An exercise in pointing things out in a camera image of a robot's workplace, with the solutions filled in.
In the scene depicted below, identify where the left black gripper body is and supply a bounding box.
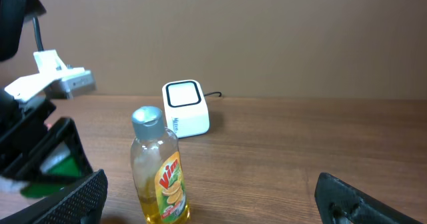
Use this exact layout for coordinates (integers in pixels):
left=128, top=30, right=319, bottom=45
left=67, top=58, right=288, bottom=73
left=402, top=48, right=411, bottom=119
left=1, top=89, right=56, bottom=171

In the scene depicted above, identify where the yellow dish soap bottle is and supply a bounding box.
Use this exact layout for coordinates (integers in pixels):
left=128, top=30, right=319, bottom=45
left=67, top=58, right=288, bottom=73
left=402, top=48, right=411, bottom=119
left=130, top=106, right=190, bottom=223

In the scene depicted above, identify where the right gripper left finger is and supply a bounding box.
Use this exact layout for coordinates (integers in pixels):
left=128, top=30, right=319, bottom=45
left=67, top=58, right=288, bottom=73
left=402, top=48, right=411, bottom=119
left=1, top=169, right=108, bottom=224

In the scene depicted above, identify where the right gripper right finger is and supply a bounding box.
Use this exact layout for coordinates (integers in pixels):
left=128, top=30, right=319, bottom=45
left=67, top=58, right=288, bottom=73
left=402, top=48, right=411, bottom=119
left=314, top=173, right=420, bottom=224

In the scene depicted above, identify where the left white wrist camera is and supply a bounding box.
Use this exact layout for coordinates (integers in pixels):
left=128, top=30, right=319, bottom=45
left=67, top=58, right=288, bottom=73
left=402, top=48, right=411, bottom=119
left=5, top=49, right=96, bottom=103

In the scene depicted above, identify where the green lid jar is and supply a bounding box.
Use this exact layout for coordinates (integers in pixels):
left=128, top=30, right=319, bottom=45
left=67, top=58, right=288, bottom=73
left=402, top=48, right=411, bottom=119
left=1, top=142, right=82, bottom=199

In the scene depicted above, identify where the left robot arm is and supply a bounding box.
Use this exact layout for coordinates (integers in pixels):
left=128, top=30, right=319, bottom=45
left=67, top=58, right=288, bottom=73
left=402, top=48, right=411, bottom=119
left=1, top=0, right=93, bottom=185

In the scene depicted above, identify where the left black camera cable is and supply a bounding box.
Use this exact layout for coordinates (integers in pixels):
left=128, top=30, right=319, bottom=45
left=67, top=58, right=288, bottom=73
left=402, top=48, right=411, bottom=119
left=31, top=15, right=45, bottom=53

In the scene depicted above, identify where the white barcode scanner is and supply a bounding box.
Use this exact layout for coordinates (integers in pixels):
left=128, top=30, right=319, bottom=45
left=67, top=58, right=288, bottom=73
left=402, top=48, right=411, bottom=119
left=162, top=79, right=210, bottom=138

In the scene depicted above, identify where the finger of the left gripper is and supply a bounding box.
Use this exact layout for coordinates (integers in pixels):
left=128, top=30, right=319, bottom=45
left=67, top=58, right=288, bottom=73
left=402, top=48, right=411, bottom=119
left=1, top=117, right=93, bottom=185

